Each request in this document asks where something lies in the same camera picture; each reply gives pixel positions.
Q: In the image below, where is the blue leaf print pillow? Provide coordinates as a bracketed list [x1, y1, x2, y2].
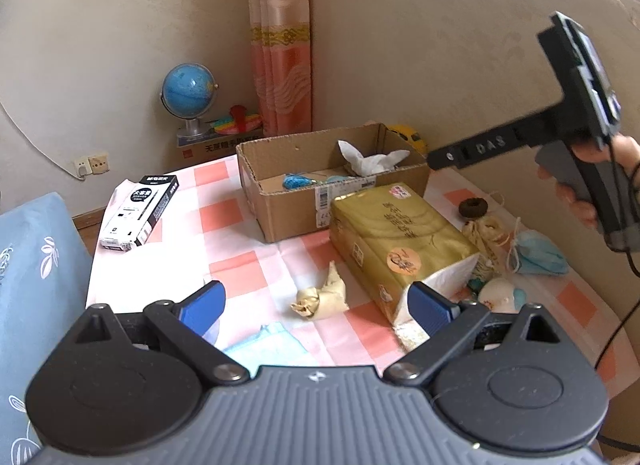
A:
[0, 192, 94, 465]

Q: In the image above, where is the light blue cloth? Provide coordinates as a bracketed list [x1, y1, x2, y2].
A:
[222, 322, 321, 367]

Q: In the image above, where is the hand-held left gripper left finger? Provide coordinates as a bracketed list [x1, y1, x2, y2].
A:
[75, 281, 251, 387]

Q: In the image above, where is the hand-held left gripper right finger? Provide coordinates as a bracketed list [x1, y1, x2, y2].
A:
[382, 281, 563, 387]

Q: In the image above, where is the rainbow pop bubble toy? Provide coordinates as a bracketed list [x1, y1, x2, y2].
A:
[205, 112, 264, 134]

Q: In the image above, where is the gold tissue pack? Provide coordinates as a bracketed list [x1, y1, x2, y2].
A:
[329, 182, 482, 352]

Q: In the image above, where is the white wall socket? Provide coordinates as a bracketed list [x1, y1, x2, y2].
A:
[72, 152, 110, 179]

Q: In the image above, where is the blue face mask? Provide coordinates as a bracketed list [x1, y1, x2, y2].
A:
[507, 230, 570, 276]

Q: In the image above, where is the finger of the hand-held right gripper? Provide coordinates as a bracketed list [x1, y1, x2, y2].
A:
[426, 142, 471, 172]

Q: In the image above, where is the pink checked tablecloth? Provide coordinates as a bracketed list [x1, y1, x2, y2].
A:
[85, 120, 619, 387]

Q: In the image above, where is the white crumpled tissue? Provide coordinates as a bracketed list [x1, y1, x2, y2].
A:
[337, 140, 411, 177]

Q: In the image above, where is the blue desk globe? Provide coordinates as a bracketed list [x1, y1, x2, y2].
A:
[160, 62, 219, 141]

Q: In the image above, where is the printed brown carton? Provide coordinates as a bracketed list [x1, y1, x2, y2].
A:
[175, 126, 266, 162]

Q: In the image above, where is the yellow toy car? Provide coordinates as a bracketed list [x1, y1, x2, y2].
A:
[387, 124, 429, 156]

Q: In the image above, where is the large beige cardboard panel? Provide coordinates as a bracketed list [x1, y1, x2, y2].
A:
[309, 0, 640, 331]

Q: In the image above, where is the white wall cable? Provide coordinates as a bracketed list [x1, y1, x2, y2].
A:
[0, 100, 84, 179]

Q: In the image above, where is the black and white pen box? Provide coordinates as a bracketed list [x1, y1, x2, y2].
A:
[98, 174, 180, 252]

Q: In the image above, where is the person's right hand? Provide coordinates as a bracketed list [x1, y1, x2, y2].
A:
[537, 134, 640, 231]

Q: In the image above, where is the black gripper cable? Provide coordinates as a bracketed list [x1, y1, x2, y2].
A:
[593, 245, 640, 372]

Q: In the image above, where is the pink patterned curtain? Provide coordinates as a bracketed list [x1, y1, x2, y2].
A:
[247, 0, 314, 137]

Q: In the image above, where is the cardboard box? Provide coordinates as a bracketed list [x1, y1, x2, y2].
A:
[235, 122, 432, 244]

